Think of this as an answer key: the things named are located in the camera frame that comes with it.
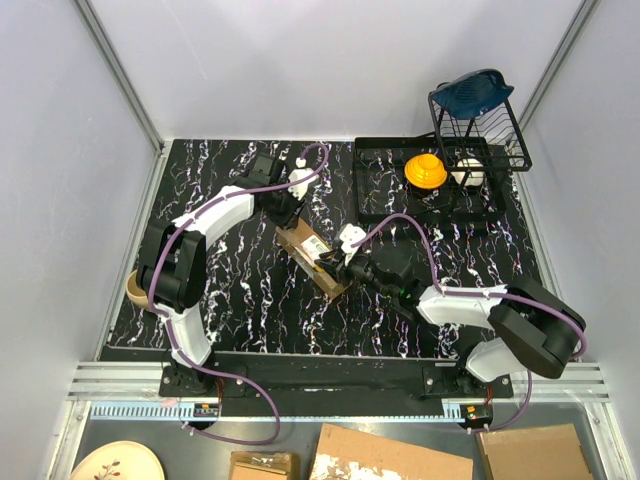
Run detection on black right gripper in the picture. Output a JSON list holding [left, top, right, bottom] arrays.
[[315, 247, 397, 300]]

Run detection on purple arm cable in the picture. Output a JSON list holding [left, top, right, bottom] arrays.
[[355, 212, 589, 401], [148, 142, 331, 445]]

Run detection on cardboard box at corner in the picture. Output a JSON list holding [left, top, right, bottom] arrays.
[[476, 424, 594, 480]]

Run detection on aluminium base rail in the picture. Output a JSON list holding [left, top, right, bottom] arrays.
[[60, 360, 501, 421]]

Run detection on white small cup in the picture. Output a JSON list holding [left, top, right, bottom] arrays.
[[451, 157, 485, 188]]

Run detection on black drain tray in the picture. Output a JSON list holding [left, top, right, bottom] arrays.
[[352, 134, 508, 225]]

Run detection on brown cardboard express box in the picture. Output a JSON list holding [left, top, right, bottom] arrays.
[[275, 218, 346, 302]]

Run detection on small cardboard box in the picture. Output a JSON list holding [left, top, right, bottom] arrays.
[[228, 451, 300, 480]]

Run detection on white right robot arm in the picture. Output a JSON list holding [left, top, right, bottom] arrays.
[[340, 244, 586, 397]]

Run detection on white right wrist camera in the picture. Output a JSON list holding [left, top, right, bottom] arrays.
[[337, 223, 367, 265]]

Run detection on blue bowl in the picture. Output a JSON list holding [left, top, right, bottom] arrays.
[[438, 69, 514, 119]]

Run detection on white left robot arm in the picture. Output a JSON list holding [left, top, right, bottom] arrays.
[[135, 154, 304, 396]]

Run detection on flat cardboard sheet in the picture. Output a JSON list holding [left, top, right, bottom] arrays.
[[309, 424, 473, 479]]

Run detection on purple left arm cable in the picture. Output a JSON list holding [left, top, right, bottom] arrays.
[[148, 142, 331, 445]]

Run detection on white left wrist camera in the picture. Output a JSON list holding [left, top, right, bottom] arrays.
[[288, 157, 315, 200]]

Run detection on patterned ceramic plate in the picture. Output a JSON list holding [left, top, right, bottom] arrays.
[[70, 441, 165, 480]]

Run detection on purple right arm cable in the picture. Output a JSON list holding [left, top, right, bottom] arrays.
[[355, 212, 589, 401]]

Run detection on beige ceramic mug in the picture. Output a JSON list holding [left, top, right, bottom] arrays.
[[125, 270, 148, 309]]

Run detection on black wire dish rack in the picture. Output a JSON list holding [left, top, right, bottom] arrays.
[[428, 91, 532, 177]]

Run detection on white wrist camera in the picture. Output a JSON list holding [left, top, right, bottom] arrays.
[[288, 157, 315, 200], [337, 223, 367, 265]]

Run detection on yellow plastic cup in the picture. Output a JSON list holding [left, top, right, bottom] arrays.
[[404, 153, 447, 189]]

